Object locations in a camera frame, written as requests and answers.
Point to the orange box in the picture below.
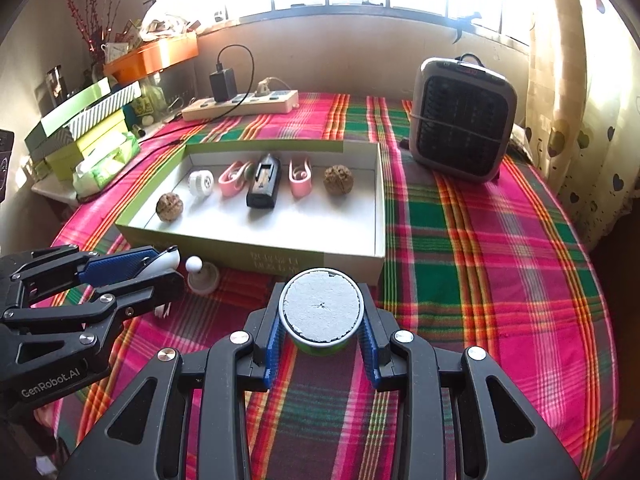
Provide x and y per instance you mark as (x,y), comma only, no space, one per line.
(155,57)

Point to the green striped flat box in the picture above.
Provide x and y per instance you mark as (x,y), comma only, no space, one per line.
(80,110)

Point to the plaid cloth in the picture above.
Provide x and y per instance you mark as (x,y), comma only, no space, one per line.
(475,260)

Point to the black power adapter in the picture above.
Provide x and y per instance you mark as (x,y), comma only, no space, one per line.
(223,85)

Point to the grey space heater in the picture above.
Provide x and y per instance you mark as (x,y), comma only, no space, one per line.
(462,120)

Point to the green and white cardboard box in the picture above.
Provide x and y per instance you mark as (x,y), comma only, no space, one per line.
(300,230)

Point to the red flower branches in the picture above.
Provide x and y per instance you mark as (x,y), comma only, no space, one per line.
(92,15)

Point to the heart print curtain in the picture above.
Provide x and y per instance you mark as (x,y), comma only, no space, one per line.
(580,110)

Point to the white plastic bag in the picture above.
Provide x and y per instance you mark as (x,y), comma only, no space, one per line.
(167,20)

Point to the white round cap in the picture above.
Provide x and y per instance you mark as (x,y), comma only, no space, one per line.
(201,182)

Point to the white knob hook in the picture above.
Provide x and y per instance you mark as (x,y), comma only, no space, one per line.
(202,280)

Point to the light green box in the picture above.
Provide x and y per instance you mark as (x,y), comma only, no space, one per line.
(85,147)

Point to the green label jar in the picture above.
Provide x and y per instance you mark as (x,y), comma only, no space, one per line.
(149,100)

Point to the white plug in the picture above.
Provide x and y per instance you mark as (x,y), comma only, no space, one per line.
(270,87)

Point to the green spool with white top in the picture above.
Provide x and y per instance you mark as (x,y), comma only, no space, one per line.
(320,305)

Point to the dark window hook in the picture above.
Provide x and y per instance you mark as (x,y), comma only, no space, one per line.
(465,25)

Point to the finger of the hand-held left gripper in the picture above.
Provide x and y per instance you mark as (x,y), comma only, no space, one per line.
(145,292)
(115,265)

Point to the green wet wipes packet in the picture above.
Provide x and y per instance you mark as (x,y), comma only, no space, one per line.
(107,162)

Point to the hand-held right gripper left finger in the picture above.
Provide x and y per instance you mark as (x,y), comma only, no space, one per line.
(272,345)

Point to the brown walnut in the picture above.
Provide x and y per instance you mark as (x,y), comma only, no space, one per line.
(167,207)
(338,178)

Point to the black battery charger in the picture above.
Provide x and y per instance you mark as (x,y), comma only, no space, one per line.
(262,187)

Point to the white oval case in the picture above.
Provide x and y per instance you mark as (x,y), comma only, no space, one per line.
(168,259)

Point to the pink clip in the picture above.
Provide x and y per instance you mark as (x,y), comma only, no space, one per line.
(231,182)
(300,180)

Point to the white power strip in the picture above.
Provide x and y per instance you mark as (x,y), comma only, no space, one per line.
(240,106)

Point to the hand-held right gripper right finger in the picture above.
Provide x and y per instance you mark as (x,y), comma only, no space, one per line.
(367,350)

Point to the dark picture frame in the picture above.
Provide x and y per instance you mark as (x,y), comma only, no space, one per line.
(55,82)

